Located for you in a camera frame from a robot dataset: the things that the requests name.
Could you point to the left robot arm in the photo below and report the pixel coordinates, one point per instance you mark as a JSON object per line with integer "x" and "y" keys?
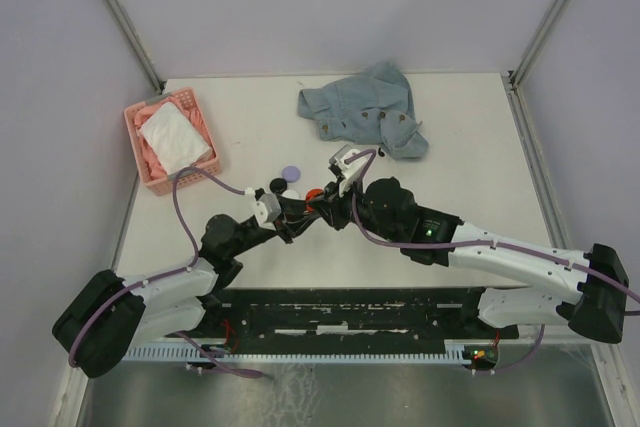
{"x": 112, "y": 314}

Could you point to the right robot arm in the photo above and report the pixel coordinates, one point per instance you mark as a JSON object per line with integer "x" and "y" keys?
{"x": 585, "y": 291}

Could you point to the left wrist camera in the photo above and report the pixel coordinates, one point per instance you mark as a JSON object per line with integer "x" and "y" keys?
{"x": 266, "y": 208}

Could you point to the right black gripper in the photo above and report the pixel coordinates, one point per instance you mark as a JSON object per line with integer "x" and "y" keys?
{"x": 332, "y": 205}

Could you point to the aluminium frame post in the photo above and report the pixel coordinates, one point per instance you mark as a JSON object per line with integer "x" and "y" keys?
{"x": 134, "y": 43}
{"x": 535, "y": 46}

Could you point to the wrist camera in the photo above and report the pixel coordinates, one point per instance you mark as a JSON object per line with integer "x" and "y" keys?
{"x": 347, "y": 164}
{"x": 266, "y": 208}

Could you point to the pink plastic basket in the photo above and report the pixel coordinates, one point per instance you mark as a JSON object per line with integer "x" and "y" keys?
{"x": 152, "y": 176}

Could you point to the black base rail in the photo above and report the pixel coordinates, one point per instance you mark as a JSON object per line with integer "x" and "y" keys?
{"x": 345, "y": 321}

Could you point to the blue denim jacket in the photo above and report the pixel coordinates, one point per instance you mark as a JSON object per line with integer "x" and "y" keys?
{"x": 372, "y": 107}

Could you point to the left aluminium frame post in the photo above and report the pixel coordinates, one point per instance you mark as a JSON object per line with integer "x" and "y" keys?
{"x": 134, "y": 43}

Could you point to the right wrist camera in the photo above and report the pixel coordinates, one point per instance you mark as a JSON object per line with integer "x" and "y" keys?
{"x": 347, "y": 164}

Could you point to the white folded cloth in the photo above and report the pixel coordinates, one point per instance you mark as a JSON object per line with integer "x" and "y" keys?
{"x": 172, "y": 137}

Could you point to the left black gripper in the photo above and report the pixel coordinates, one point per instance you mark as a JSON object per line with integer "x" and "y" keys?
{"x": 291, "y": 210}

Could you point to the purple earbud case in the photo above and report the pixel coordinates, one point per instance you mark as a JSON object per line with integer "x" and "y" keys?
{"x": 291, "y": 174}

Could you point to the right aluminium frame post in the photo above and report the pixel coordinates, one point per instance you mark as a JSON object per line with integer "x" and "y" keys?
{"x": 535, "y": 46}

